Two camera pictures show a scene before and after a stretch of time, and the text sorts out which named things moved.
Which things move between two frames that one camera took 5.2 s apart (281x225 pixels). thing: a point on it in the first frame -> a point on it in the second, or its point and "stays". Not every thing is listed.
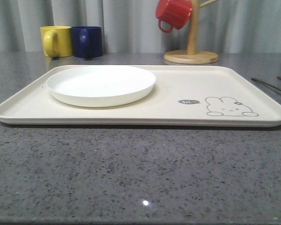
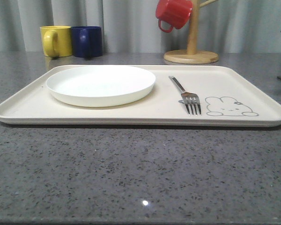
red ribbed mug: [173, 14] stays
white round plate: [100, 86] stays
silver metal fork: [274, 86] -> [190, 99]
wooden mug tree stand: [191, 55] stays
